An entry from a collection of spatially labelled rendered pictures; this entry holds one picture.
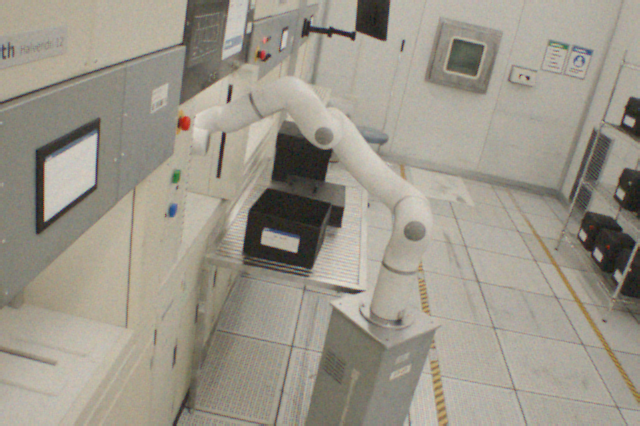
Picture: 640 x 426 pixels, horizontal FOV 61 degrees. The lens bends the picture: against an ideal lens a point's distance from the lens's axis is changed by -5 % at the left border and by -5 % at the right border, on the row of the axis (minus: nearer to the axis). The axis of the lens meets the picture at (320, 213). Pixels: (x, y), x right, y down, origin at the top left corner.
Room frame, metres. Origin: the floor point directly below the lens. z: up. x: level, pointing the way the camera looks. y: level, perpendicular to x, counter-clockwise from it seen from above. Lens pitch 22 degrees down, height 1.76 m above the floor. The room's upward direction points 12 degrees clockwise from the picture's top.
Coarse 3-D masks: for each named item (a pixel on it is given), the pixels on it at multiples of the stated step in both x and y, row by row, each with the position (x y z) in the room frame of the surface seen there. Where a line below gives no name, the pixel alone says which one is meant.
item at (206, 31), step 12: (216, 0) 1.63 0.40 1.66; (252, 0) 2.16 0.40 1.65; (204, 12) 1.52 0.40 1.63; (216, 12) 1.65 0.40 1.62; (192, 24) 1.43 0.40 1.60; (204, 24) 1.54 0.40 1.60; (216, 24) 1.67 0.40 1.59; (192, 36) 1.44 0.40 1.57; (204, 36) 1.55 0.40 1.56; (216, 36) 1.69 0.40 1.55; (192, 48) 1.45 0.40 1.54; (204, 48) 1.57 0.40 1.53; (216, 48) 1.71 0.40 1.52; (192, 60) 1.46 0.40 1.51; (168, 204) 1.41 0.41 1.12; (168, 216) 1.42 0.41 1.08; (180, 300) 1.62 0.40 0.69; (204, 360) 2.18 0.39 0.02; (180, 408) 1.79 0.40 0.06
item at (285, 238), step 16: (272, 192) 2.19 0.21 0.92; (256, 208) 2.04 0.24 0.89; (272, 208) 2.19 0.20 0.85; (288, 208) 2.18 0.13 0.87; (304, 208) 2.17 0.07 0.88; (320, 208) 2.17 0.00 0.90; (256, 224) 1.92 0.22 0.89; (272, 224) 1.91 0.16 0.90; (288, 224) 1.91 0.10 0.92; (304, 224) 2.17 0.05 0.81; (320, 224) 2.17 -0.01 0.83; (256, 240) 1.92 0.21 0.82; (272, 240) 1.91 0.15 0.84; (288, 240) 1.90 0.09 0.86; (304, 240) 1.90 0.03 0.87; (320, 240) 1.98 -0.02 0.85; (272, 256) 1.91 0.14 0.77; (288, 256) 1.90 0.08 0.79; (304, 256) 1.90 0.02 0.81
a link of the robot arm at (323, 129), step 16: (288, 80) 1.69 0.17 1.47; (256, 96) 1.68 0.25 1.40; (272, 96) 1.67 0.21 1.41; (288, 96) 1.67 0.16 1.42; (304, 96) 1.67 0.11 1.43; (272, 112) 1.69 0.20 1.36; (288, 112) 1.68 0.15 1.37; (304, 112) 1.64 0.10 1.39; (320, 112) 1.62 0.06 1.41; (304, 128) 1.62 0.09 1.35; (320, 128) 1.59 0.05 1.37; (336, 128) 1.61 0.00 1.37; (320, 144) 1.60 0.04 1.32; (336, 144) 1.62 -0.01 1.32
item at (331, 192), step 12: (288, 180) 2.53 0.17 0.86; (300, 180) 2.56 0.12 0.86; (312, 180) 2.60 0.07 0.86; (288, 192) 2.37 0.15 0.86; (300, 192) 2.40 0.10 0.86; (312, 192) 2.43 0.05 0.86; (324, 192) 2.46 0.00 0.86; (336, 192) 2.50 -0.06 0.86; (336, 204) 2.35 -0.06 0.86; (336, 216) 2.34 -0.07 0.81
